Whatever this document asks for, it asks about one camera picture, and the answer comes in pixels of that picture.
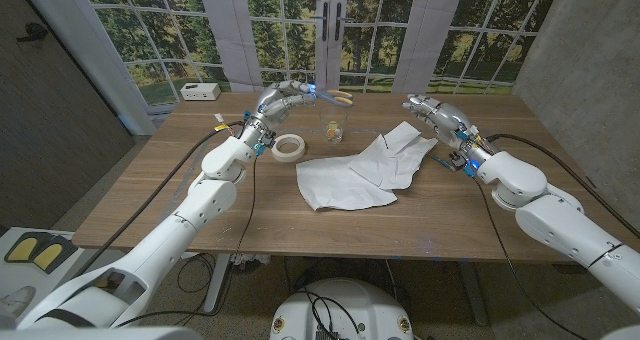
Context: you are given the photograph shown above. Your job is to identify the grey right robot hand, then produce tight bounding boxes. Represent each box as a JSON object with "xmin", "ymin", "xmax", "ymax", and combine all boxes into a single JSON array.
[{"xmin": 402, "ymin": 93, "xmax": 494, "ymax": 166}]

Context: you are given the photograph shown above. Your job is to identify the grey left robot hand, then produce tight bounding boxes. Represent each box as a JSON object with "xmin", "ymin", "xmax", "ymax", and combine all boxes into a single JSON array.
[{"xmin": 242, "ymin": 79, "xmax": 319, "ymax": 149}]

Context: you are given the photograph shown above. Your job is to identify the white masking tape roll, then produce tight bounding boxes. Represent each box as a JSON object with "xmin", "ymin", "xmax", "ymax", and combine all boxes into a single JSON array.
[{"xmin": 270, "ymin": 133, "xmax": 307, "ymax": 163}]

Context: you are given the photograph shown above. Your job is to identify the scissors with yellow handles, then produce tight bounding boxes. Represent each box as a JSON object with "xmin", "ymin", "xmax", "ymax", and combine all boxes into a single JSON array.
[{"xmin": 312, "ymin": 88, "xmax": 355, "ymax": 109}]

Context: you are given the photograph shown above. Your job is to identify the clear drinking glass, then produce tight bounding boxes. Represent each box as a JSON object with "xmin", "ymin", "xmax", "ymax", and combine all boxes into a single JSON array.
[{"xmin": 319, "ymin": 106, "xmax": 349, "ymax": 144}]

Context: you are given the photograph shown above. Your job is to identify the white cloth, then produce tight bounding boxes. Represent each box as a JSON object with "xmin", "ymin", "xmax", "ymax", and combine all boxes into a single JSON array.
[{"xmin": 349, "ymin": 120, "xmax": 439, "ymax": 191}]

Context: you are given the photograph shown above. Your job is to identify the white socket box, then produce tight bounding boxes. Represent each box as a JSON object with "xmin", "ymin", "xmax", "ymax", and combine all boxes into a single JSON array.
[{"xmin": 179, "ymin": 82, "xmax": 222, "ymax": 102}]

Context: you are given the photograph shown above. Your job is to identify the printed window backdrop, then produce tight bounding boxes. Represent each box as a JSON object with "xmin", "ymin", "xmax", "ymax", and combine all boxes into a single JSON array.
[{"xmin": 79, "ymin": 0, "xmax": 564, "ymax": 106}]

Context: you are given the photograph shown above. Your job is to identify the crumpled white rag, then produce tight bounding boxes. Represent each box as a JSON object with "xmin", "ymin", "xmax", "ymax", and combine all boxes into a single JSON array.
[{"xmin": 232, "ymin": 253, "xmax": 271, "ymax": 274}]

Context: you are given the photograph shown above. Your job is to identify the grey table leg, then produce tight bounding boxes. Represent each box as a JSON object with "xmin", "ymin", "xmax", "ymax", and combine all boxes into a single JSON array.
[{"xmin": 458, "ymin": 260, "xmax": 490, "ymax": 327}]

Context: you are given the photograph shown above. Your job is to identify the white table leg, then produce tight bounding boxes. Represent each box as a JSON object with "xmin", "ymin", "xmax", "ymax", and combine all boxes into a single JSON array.
[{"xmin": 203, "ymin": 253, "xmax": 232, "ymax": 315}]

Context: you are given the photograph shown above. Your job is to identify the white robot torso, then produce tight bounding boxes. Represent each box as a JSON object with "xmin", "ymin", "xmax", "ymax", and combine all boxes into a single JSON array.
[{"xmin": 269, "ymin": 278, "xmax": 415, "ymax": 340}]

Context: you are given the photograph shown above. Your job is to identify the dark wooden door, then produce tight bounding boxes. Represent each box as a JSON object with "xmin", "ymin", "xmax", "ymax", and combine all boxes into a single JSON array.
[{"xmin": 0, "ymin": 0, "xmax": 136, "ymax": 231}]

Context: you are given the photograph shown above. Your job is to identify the white floor platform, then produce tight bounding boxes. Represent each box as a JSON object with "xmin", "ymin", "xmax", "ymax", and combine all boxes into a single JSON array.
[{"xmin": 0, "ymin": 226, "xmax": 126, "ymax": 326}]

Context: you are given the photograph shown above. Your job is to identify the black pedal with yellow pads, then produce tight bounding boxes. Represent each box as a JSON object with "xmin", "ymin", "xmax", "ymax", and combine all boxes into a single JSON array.
[{"xmin": 3, "ymin": 232, "xmax": 79, "ymax": 276}]

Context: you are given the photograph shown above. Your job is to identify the white shoe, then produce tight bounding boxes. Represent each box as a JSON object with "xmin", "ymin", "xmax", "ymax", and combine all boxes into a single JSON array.
[{"xmin": 0, "ymin": 285, "xmax": 37, "ymax": 320}]

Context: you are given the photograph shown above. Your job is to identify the blue-handled tool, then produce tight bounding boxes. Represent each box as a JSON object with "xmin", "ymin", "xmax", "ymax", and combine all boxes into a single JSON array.
[{"xmin": 430, "ymin": 154, "xmax": 457, "ymax": 172}]

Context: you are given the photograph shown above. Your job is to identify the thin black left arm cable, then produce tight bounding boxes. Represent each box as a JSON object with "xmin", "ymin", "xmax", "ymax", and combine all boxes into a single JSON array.
[{"xmin": 112, "ymin": 152, "xmax": 259, "ymax": 329}]

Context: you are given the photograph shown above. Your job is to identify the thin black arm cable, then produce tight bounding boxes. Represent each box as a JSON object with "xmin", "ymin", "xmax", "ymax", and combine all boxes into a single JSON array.
[
  {"xmin": 472, "ymin": 175, "xmax": 594, "ymax": 340},
  {"xmin": 112, "ymin": 152, "xmax": 259, "ymax": 329}
]

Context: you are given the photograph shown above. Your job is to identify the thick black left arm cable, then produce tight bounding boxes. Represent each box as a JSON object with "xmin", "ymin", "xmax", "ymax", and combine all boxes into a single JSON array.
[{"xmin": 84, "ymin": 120, "xmax": 246, "ymax": 279}]

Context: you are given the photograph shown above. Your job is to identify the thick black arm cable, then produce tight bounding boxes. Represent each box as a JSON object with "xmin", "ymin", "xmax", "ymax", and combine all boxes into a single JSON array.
[
  {"xmin": 84, "ymin": 120, "xmax": 246, "ymax": 279},
  {"xmin": 485, "ymin": 132, "xmax": 640, "ymax": 241}
]

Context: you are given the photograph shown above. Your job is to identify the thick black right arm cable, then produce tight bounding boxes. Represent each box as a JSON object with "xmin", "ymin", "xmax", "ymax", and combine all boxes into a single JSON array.
[{"xmin": 485, "ymin": 132, "xmax": 640, "ymax": 241}]

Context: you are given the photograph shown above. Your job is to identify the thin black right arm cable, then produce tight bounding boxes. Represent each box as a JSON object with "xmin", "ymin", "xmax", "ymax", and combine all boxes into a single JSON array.
[{"xmin": 472, "ymin": 175, "xmax": 594, "ymax": 340}]

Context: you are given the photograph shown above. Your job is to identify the black torso cable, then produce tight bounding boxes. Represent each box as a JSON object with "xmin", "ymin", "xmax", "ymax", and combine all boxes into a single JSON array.
[{"xmin": 304, "ymin": 289, "xmax": 362, "ymax": 340}]

